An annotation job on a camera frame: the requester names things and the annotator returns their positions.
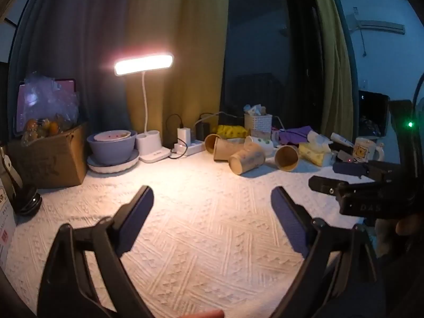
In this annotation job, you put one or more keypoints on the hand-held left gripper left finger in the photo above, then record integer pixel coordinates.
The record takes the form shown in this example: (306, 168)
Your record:
(134, 220)

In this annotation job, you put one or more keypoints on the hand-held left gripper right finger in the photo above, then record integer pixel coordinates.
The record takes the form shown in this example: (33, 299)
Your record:
(290, 220)

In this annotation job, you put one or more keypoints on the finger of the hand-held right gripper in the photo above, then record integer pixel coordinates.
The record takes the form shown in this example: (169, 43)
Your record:
(323, 185)
(347, 168)

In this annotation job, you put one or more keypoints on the brown paper cup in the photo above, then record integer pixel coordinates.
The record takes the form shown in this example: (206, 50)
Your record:
(246, 160)
(211, 143)
(228, 149)
(286, 158)

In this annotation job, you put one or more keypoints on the white dotted cup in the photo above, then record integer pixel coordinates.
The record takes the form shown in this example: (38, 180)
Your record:
(263, 143)

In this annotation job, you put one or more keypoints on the person's right hand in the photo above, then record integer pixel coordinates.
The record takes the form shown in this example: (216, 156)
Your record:
(410, 225)

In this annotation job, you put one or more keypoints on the person's left hand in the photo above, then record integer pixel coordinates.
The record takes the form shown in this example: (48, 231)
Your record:
(205, 314)

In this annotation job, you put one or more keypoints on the black small device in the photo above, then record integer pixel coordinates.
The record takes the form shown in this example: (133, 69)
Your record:
(343, 148)

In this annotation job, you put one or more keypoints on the white mug yellow print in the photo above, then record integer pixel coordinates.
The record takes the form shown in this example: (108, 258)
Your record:
(363, 149)

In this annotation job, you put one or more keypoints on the white tube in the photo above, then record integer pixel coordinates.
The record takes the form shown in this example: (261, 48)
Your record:
(341, 138)

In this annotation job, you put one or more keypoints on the yellow tissue packet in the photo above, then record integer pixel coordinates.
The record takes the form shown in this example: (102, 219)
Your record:
(313, 153)

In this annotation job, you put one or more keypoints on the white crumpled packet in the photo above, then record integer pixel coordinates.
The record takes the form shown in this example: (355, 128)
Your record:
(316, 137)

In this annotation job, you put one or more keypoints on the white plate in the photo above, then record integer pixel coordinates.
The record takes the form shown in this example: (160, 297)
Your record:
(112, 167)

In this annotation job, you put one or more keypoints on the purple cloth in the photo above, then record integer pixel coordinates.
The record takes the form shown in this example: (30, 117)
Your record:
(294, 134)

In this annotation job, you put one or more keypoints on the black monitor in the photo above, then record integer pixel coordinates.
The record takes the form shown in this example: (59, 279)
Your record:
(372, 112)

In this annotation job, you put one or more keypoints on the blue bowl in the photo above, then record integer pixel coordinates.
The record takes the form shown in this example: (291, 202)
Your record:
(111, 150)

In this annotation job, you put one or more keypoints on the white textured tablecloth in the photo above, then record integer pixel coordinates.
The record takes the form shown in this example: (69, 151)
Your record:
(212, 238)

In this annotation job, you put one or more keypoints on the pink bowl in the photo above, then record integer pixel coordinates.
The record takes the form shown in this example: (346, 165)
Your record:
(112, 135)

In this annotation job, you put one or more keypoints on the white woven basket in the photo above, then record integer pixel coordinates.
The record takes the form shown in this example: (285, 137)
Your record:
(258, 122)

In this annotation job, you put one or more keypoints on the white power strip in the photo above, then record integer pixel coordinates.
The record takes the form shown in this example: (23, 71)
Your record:
(193, 147)

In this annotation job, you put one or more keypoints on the large white charger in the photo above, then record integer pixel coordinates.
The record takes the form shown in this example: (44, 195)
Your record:
(184, 135)

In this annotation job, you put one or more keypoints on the cardboard box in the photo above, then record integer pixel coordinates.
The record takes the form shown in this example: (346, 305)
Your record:
(49, 162)

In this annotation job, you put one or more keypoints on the packets in basket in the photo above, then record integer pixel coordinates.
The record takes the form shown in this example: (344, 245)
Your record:
(255, 108)

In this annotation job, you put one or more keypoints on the yellow cloth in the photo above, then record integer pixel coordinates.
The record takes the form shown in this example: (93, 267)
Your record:
(232, 131)

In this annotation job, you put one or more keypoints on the black round object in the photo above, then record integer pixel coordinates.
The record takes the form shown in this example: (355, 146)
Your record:
(28, 201)

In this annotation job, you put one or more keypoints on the black power adapter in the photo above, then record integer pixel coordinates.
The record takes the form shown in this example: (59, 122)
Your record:
(202, 131)

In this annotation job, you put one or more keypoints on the narrow yellow curtain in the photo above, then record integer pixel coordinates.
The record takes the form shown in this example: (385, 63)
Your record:
(331, 56)

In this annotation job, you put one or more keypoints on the white printed card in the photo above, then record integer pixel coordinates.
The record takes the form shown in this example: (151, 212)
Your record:
(5, 225)

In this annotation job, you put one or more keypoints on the black object with white tag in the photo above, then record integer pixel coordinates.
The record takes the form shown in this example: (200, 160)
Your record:
(7, 169)

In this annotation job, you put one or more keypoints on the plastic bag of fruit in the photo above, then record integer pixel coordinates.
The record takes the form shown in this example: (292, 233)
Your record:
(46, 106)

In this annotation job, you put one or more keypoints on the white air conditioner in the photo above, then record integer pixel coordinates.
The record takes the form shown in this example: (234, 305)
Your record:
(381, 26)

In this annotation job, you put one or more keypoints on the white desk lamp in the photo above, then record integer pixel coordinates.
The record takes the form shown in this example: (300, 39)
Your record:
(145, 63)

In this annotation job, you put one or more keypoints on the grey blue curtain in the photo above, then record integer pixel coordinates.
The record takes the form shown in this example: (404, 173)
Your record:
(76, 39)

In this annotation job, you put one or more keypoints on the wide yellow curtain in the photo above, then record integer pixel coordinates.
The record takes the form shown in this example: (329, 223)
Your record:
(185, 23)

